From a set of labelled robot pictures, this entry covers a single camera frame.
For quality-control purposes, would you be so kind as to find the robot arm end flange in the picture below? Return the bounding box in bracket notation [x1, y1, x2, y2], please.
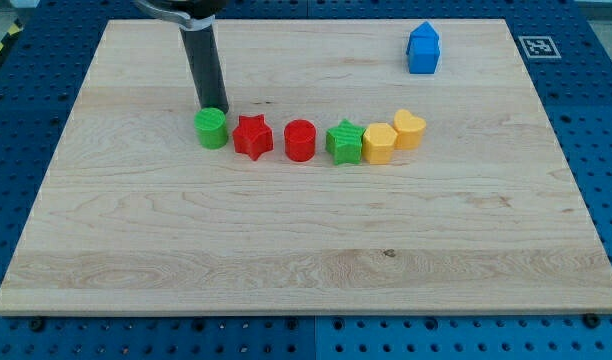
[133, 0, 229, 31]

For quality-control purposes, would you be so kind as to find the yellow heart block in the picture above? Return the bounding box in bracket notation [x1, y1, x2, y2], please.
[393, 109, 427, 150]

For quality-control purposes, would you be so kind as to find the red cylinder block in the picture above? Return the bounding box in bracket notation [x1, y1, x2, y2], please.
[284, 119, 316, 162]

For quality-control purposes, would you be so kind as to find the green star block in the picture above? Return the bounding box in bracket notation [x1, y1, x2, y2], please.
[325, 119, 365, 165]

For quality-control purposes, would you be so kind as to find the red star block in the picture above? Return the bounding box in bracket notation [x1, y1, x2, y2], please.
[232, 114, 274, 161]

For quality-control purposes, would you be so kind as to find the yellow pentagon block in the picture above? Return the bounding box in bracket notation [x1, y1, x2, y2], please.
[362, 123, 397, 165]

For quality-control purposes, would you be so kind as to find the green cylinder block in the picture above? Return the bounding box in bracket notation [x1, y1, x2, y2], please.
[194, 107, 228, 149]

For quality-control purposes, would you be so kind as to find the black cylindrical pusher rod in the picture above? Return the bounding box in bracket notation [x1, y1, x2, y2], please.
[180, 26, 229, 114]

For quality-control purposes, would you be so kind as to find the blue cube block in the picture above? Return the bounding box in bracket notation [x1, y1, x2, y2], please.
[407, 37, 440, 74]

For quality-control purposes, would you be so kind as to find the blue house-shaped block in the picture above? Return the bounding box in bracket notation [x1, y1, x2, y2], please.
[406, 21, 439, 54]

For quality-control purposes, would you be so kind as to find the wooden board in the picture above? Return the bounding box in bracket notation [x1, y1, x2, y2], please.
[0, 19, 612, 317]

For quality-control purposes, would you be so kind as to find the white fiducial marker tag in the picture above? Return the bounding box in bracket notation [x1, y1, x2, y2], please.
[519, 35, 561, 60]

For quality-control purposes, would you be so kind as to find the yellow black hazard tape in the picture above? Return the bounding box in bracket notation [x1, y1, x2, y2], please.
[0, 19, 24, 67]

